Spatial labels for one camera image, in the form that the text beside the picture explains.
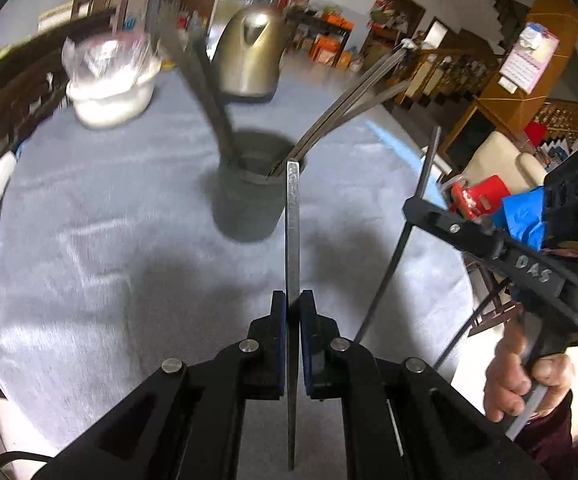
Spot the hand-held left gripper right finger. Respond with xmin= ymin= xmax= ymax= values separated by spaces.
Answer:
xmin=300 ymin=290 xmax=550 ymax=480

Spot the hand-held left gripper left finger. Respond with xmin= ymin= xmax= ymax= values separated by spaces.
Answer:
xmin=32 ymin=291 xmax=287 ymax=480

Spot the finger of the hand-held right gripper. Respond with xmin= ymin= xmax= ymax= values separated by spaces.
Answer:
xmin=403 ymin=196 xmax=578 ymax=343

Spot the grey metal utensil holder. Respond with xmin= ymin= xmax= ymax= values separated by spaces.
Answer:
xmin=212 ymin=130 xmax=309 ymax=244

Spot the person's right forearm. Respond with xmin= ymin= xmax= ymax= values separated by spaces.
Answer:
xmin=516 ymin=394 xmax=578 ymax=480

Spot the person's right hand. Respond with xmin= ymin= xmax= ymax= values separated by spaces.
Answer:
xmin=484 ymin=319 xmax=577 ymax=423

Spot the red plastic chair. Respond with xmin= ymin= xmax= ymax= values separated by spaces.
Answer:
xmin=450 ymin=174 xmax=513 ymax=222

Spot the blue plastic bag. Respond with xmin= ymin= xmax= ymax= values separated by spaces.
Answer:
xmin=501 ymin=187 xmax=553 ymax=252

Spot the cream armchair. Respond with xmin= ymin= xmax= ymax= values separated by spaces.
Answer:
xmin=461 ymin=131 xmax=550 ymax=197

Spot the light blue table cover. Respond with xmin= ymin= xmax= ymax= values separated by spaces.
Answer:
xmin=368 ymin=121 xmax=411 ymax=155

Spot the wooden stair railing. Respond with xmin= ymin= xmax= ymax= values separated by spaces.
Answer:
xmin=393 ymin=44 xmax=506 ymax=107

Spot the grey tablecloth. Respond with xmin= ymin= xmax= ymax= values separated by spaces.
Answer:
xmin=0 ymin=67 xmax=474 ymax=472

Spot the tall orange box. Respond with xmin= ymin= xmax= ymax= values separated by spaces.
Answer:
xmin=308 ymin=34 xmax=343 ymax=64

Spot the dark wooden table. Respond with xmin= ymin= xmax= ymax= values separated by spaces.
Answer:
xmin=288 ymin=9 xmax=356 ymax=57

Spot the gold electric kettle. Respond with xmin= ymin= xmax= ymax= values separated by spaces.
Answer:
xmin=211 ymin=3 xmax=288 ymax=102

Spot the white plastic basin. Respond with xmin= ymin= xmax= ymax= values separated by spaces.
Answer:
xmin=66 ymin=57 xmax=163 ymax=129

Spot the clear plastic bag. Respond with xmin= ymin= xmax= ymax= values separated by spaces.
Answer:
xmin=61 ymin=29 xmax=156 ymax=87

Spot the brown wooden chair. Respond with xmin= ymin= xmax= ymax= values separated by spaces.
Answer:
xmin=71 ymin=0 xmax=133 ymax=24

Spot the black cable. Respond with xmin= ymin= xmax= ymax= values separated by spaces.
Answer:
xmin=433 ymin=284 xmax=520 ymax=377

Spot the pink wall calendar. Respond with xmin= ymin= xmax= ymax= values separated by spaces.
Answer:
xmin=498 ymin=22 xmax=560 ymax=94

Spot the grey cable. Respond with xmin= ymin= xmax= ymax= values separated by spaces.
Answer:
xmin=508 ymin=384 xmax=550 ymax=442

